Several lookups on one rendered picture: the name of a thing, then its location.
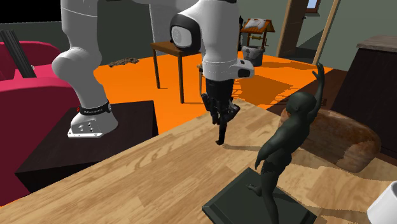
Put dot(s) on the white cup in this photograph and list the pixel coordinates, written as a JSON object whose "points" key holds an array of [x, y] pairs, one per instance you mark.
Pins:
{"points": [[386, 206]]}

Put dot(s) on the wooden wishing well model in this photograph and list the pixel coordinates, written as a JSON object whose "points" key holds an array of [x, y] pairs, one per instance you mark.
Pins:
{"points": [[256, 37]]}

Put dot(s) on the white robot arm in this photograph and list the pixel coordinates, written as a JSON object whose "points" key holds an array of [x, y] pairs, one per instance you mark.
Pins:
{"points": [[214, 37]]}

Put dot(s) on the brown crumbly floor piece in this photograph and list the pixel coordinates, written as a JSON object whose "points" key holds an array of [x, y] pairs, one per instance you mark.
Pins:
{"points": [[123, 61]]}

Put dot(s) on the brown bread loaf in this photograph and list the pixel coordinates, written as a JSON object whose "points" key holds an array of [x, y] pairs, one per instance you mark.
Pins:
{"points": [[344, 139]]}

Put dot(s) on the dark cabinet with stone top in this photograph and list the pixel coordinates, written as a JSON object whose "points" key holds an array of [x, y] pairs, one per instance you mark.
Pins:
{"points": [[372, 83]]}

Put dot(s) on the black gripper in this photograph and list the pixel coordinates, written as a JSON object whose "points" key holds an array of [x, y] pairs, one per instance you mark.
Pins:
{"points": [[218, 91]]}

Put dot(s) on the wooden door frame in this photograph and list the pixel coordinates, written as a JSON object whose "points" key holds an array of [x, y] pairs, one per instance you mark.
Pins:
{"points": [[287, 28]]}

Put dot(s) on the dark robot stand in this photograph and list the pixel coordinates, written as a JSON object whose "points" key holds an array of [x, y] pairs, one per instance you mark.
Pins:
{"points": [[130, 121]]}

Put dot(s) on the light wooden table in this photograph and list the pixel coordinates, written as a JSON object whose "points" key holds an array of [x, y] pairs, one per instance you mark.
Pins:
{"points": [[124, 186]]}

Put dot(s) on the dark green dancing figure statue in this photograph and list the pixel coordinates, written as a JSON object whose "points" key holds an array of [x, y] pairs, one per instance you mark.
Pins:
{"points": [[279, 145]]}

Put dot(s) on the black ribbed bar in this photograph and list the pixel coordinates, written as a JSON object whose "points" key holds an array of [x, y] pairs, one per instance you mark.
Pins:
{"points": [[18, 52]]}

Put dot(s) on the brown wooden side table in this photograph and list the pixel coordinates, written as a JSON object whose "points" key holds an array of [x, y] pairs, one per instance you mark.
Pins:
{"points": [[169, 48]]}

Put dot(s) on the orange rug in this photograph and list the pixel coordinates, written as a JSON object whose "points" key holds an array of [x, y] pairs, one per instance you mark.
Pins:
{"points": [[133, 80]]}

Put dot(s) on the red sofa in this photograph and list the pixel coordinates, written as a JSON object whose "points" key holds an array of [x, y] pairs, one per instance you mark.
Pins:
{"points": [[28, 102]]}

